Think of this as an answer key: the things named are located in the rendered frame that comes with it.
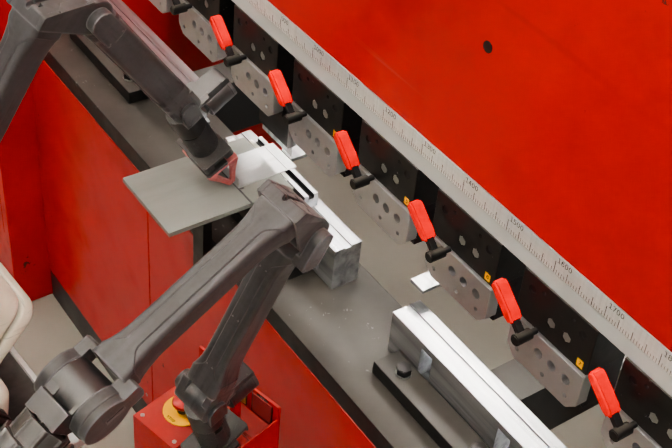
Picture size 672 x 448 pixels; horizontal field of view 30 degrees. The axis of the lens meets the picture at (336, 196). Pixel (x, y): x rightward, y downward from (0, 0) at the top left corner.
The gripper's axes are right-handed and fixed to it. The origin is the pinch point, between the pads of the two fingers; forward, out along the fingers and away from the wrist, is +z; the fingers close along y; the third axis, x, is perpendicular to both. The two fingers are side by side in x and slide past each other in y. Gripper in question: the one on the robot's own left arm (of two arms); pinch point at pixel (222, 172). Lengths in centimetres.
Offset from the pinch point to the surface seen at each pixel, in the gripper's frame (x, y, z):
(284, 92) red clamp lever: -15.1, -11.7, -19.1
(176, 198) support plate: 9.8, -0.9, -3.5
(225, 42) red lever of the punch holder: -14.6, 7.5, -18.3
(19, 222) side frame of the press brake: 41, 84, 61
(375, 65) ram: -25, -31, -32
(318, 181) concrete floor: -34, 88, 133
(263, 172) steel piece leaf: -6.0, -2.6, 4.5
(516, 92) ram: -31, -61, -45
